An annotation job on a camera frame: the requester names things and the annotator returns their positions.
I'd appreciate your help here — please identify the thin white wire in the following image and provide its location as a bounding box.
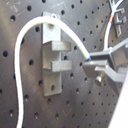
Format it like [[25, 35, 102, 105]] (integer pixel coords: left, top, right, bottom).
[[103, 0, 126, 50]]

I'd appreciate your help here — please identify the grey metal cable clip bracket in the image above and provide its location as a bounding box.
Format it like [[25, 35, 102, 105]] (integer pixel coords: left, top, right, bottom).
[[40, 11, 73, 98]]

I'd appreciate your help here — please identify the small grey metal clip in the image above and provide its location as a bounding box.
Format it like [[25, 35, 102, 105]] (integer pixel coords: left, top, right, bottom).
[[109, 8, 127, 37]]

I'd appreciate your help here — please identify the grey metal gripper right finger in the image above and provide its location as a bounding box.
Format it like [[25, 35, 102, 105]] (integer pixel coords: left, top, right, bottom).
[[90, 38, 128, 70]]

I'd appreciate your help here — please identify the white cable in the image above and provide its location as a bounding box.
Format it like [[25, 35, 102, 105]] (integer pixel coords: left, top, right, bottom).
[[13, 17, 92, 128]]

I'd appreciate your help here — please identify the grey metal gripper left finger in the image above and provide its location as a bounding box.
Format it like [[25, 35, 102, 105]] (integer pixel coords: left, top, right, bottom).
[[82, 62, 128, 97]]

